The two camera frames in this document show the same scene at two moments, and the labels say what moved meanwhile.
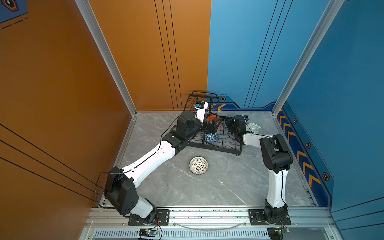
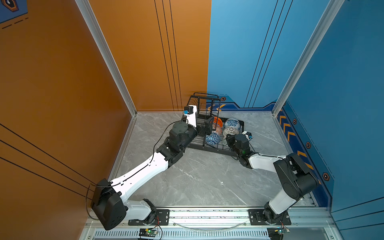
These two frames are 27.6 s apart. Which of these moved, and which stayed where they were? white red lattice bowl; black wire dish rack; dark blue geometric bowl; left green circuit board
Moved: white red lattice bowl
Stayed: dark blue geometric bowl; left green circuit board; black wire dish rack
